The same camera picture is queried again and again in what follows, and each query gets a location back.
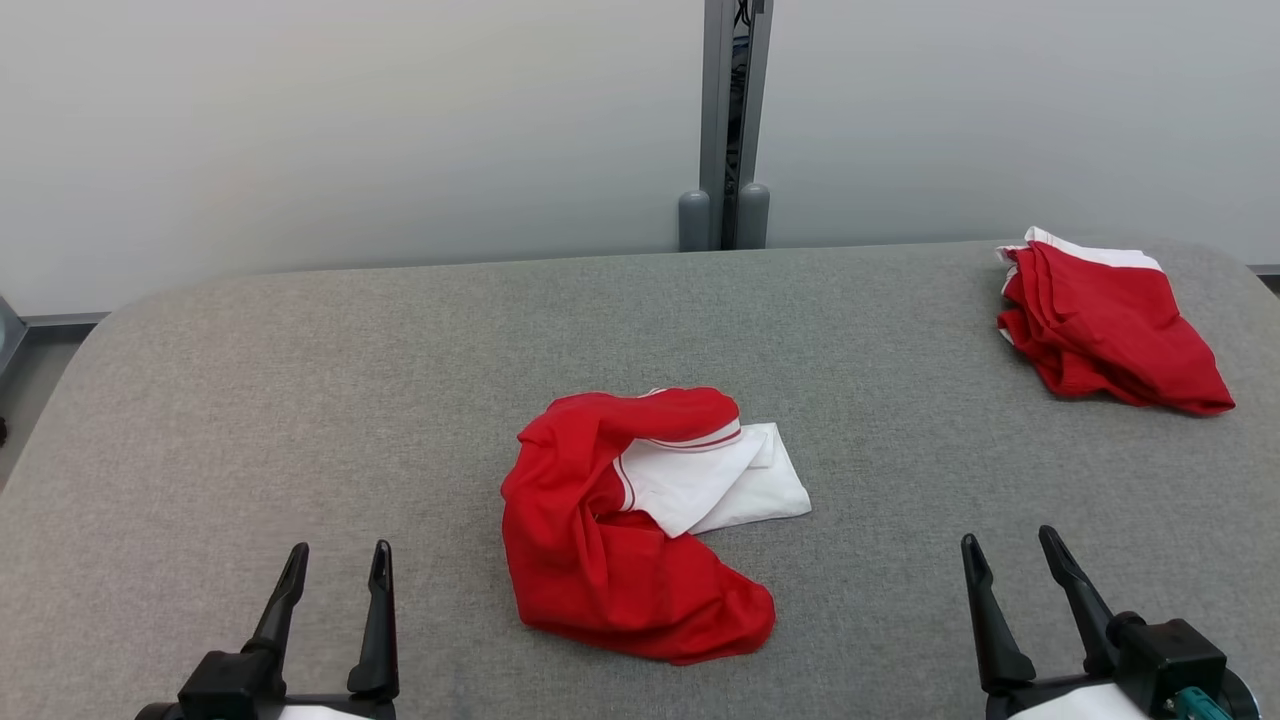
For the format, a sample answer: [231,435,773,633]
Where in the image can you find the grey round post foot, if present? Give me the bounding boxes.
[678,190,711,253]
[737,183,771,251]

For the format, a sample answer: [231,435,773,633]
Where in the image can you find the grey wall partition post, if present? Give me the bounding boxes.
[700,0,776,251]

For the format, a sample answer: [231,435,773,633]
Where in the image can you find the grey fabric padded surface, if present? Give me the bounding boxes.
[0,240,1280,720]

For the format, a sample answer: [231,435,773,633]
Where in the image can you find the red shorts with white stripe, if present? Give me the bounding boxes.
[995,227,1237,417]

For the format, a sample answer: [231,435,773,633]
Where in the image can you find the red shirt with white sleeves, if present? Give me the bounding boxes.
[500,387,813,666]

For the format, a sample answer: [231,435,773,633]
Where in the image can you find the teal right camera cable plug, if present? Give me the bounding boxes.
[1163,687,1236,720]

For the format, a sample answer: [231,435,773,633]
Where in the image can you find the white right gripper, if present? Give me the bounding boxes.
[961,526,1151,720]

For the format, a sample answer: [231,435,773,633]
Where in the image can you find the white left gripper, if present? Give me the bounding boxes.
[243,541,400,720]

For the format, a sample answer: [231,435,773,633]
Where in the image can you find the dark panel with grey frame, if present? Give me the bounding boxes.
[0,295,27,381]

